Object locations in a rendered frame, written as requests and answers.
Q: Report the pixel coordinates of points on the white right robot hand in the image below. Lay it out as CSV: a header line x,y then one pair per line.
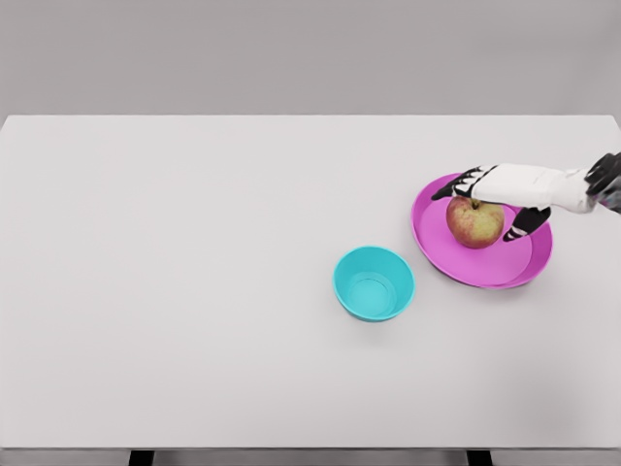
x,y
514,187

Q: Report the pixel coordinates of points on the red yellow apple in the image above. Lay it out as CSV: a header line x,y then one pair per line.
x,y
474,222

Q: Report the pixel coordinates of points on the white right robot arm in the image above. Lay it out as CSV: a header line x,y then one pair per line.
x,y
582,189

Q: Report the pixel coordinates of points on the pink plate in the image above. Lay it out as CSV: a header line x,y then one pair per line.
x,y
466,264

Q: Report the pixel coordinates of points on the blue bowl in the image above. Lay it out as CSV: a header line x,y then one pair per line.
x,y
373,286

